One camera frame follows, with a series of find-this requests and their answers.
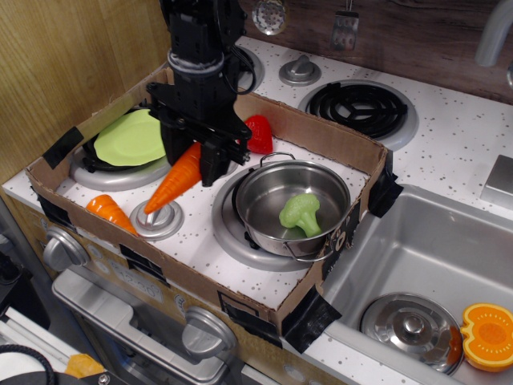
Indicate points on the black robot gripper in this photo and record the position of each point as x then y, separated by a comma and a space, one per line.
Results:
200, 107

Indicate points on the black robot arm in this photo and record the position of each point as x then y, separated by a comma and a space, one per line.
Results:
203, 36

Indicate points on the light green plate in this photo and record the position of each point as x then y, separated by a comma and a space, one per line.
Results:
133, 139

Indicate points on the small orange toy carrot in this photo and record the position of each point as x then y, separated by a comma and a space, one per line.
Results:
104, 206

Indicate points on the red toy strawberry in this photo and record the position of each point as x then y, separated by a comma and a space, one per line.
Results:
261, 141

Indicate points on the silver stove knob lower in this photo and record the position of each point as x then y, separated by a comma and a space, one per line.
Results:
159, 225

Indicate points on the silver stove knob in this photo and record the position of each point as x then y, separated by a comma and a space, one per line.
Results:
159, 225
300, 72

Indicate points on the front right burner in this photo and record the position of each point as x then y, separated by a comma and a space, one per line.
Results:
230, 234

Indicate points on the burner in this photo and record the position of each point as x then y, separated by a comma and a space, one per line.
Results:
252, 71
373, 109
230, 234
116, 181

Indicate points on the back left burner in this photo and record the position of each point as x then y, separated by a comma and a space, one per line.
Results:
252, 71

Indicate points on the front left burner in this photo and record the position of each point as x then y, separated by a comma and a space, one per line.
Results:
116, 181

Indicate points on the green toy broccoli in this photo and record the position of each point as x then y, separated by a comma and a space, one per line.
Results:
300, 211

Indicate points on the silver back stove knob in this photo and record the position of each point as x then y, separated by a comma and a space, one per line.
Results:
300, 72

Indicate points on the hanging slotted spoon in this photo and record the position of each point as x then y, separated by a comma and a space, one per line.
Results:
270, 17

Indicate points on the silver oven knob left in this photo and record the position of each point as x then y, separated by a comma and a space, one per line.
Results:
62, 251

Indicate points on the silver oven knob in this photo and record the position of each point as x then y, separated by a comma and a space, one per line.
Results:
62, 251
205, 335

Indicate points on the silver oven knob right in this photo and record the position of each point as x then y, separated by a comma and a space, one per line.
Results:
205, 335

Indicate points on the back right burner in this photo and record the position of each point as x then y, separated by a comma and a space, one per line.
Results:
373, 109

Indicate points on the hanging metal spatula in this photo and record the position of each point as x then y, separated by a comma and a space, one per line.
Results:
345, 29

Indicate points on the cardboard fence with tape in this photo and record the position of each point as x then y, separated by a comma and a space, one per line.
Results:
297, 314

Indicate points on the steel sink basin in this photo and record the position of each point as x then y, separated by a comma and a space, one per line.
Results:
429, 247

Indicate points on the steel pot lid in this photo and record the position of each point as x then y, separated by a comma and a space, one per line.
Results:
418, 327

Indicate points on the silver faucet base block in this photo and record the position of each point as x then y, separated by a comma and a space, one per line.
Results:
498, 187

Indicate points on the silver faucet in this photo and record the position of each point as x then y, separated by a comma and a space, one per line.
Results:
497, 30

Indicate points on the orange toy half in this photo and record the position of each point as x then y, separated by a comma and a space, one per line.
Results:
487, 337

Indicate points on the steel pot with handles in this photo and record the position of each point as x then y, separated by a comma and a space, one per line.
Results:
262, 194

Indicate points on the silver oven door handle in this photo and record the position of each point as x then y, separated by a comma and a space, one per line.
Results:
138, 345

